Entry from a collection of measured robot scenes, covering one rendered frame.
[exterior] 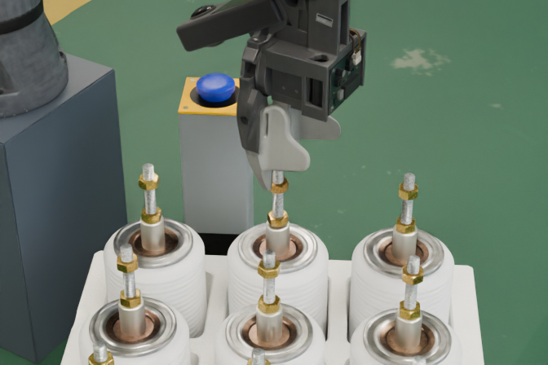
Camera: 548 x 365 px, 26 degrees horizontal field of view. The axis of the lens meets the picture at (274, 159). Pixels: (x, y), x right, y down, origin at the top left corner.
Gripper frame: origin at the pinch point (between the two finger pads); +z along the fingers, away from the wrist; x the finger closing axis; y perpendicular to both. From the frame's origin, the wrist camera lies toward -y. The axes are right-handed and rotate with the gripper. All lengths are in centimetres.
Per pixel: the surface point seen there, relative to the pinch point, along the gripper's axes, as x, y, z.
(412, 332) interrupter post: -6.2, 17.3, 7.6
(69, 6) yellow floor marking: 69, -81, 35
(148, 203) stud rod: -5.8, -9.7, 4.3
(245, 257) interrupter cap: -3.1, -0.9, 9.0
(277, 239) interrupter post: -1.0, 1.3, 7.5
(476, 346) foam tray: 4.2, 19.8, 16.4
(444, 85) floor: 76, -13, 35
